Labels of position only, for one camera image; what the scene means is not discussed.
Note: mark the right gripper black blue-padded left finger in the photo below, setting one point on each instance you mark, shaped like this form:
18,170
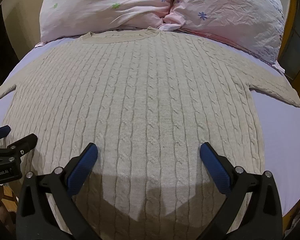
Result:
35,219

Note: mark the pink floral left pillow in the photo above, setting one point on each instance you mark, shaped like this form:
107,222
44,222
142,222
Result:
65,18

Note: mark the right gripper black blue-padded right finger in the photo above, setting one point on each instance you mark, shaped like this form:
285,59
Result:
263,216

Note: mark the pink floral pillow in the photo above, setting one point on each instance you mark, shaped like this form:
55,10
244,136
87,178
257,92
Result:
255,26
65,18

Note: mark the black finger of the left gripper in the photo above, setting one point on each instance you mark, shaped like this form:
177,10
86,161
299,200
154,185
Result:
22,146

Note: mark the lavender bed sheet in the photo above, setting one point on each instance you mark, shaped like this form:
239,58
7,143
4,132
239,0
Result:
280,127

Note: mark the pink floral right pillow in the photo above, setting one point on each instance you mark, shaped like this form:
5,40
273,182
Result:
255,26

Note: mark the wooden headboard frame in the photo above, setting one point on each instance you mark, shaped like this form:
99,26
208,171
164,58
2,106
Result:
289,55

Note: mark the beige cable-knit sweater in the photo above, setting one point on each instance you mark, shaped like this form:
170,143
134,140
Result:
148,99

